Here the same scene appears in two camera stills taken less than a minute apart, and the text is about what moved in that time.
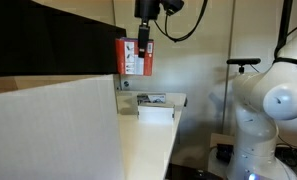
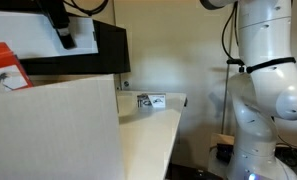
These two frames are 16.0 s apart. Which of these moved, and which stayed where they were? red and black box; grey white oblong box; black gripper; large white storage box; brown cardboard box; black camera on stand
Moved: black gripper; red and black box; grey white oblong box
Stayed: large white storage box; brown cardboard box; black camera on stand
